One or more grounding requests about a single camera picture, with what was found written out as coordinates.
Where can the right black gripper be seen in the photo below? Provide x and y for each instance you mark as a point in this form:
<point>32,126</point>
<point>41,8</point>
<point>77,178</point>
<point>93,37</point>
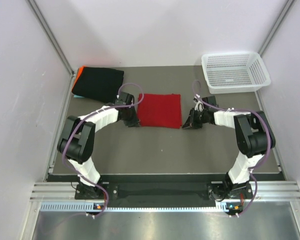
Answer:
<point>191,122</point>

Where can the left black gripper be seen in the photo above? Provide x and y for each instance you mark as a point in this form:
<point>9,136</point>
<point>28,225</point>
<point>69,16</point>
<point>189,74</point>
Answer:
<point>134,121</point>

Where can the red t shirt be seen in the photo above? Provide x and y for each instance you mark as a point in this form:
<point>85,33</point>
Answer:
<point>160,110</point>

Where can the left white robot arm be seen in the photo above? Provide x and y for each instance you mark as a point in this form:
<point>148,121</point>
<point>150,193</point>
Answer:
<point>77,139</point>

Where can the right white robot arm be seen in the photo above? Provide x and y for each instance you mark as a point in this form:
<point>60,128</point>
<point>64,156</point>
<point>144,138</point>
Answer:
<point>254,139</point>

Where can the folded black t shirt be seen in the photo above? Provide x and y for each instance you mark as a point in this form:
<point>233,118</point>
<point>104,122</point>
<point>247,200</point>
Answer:
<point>99,83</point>

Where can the folded light blue t shirt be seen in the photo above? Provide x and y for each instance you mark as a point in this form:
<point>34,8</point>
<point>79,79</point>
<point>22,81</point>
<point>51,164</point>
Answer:
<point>78,96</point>

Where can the folded orange t shirt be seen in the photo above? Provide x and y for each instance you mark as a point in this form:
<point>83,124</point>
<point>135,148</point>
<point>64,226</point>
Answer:
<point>78,74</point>

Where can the white plastic basket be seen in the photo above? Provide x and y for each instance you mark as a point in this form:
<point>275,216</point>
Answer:
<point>234,72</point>

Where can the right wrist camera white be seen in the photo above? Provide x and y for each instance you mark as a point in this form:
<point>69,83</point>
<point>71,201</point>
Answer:
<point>199,106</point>

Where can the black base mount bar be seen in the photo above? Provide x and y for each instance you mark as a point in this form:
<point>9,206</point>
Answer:
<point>163,190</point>

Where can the grey slotted cable duct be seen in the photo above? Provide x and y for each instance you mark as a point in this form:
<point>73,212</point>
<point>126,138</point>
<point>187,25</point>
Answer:
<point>94,207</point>

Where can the left aluminium frame post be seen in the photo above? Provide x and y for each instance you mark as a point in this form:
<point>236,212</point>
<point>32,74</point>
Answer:
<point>34,7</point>

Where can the aluminium frame post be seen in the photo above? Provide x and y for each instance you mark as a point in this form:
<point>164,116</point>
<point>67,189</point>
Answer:
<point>287,7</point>
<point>34,7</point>

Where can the right aluminium frame post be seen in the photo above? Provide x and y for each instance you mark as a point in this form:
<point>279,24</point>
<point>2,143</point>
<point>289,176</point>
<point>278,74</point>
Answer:
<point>287,7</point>

